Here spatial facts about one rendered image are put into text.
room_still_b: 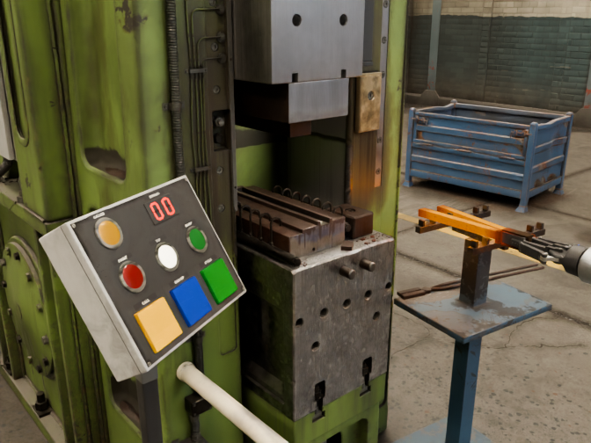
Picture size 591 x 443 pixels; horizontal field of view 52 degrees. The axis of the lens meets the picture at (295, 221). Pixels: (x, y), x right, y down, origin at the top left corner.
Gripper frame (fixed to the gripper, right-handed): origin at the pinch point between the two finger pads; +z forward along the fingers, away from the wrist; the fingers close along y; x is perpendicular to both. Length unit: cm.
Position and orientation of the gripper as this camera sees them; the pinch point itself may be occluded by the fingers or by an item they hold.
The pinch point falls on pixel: (515, 239)
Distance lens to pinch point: 169.9
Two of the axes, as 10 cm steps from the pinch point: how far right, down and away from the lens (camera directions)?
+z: -5.3, -2.5, 8.1
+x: -0.1, -9.5, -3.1
